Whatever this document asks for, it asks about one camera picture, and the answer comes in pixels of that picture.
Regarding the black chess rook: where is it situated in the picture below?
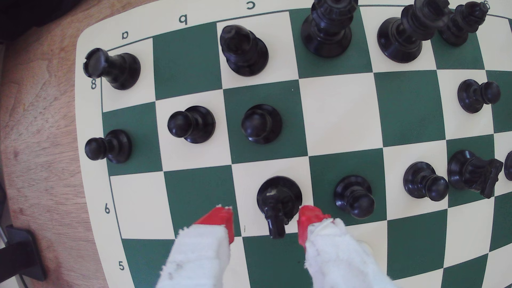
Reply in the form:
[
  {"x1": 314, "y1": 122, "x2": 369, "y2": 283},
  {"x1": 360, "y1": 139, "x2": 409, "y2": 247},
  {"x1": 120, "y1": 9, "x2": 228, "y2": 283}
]
[{"x1": 83, "y1": 47, "x2": 141, "y2": 91}]

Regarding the black chess king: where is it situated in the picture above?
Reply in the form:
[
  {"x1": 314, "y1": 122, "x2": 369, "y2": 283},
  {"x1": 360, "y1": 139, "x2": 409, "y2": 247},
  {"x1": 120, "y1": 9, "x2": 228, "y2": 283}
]
[{"x1": 377, "y1": 0, "x2": 454, "y2": 64}]

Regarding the black chess knight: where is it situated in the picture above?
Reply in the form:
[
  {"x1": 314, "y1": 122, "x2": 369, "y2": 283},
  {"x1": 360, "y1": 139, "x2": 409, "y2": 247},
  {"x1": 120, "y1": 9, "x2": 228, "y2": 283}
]
[
  {"x1": 256, "y1": 175, "x2": 303, "y2": 240},
  {"x1": 447, "y1": 150, "x2": 504, "y2": 199}
]

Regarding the black fabric garment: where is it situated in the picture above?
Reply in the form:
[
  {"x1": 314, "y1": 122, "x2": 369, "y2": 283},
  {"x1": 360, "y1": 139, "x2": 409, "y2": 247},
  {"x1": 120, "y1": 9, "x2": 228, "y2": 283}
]
[{"x1": 0, "y1": 0, "x2": 82, "y2": 42}]

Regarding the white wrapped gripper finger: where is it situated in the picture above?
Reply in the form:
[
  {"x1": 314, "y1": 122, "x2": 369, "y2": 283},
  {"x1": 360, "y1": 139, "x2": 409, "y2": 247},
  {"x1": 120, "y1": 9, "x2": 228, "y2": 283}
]
[
  {"x1": 297, "y1": 205, "x2": 394, "y2": 288},
  {"x1": 155, "y1": 205, "x2": 235, "y2": 288}
]

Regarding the black chess bishop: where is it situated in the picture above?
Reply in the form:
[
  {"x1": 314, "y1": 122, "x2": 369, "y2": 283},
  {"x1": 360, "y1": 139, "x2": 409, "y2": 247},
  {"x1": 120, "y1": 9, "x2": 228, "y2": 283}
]
[
  {"x1": 438, "y1": 1, "x2": 489, "y2": 47},
  {"x1": 219, "y1": 25, "x2": 269, "y2": 77}
]

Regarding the black plastic bracket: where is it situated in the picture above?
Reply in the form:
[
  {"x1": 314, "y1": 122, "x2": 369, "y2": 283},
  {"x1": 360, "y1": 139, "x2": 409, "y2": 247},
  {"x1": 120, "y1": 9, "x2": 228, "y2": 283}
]
[{"x1": 0, "y1": 224, "x2": 46, "y2": 282}]

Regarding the green and cream chess mat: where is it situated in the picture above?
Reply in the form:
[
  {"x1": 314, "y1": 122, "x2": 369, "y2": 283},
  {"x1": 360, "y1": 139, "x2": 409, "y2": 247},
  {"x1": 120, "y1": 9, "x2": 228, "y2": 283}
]
[{"x1": 74, "y1": 0, "x2": 512, "y2": 288}]

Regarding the black chess queen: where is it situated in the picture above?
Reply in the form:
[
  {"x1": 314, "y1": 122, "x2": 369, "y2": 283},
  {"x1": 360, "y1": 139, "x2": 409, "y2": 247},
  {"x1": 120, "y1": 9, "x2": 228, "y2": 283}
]
[{"x1": 301, "y1": 0, "x2": 358, "y2": 58}]

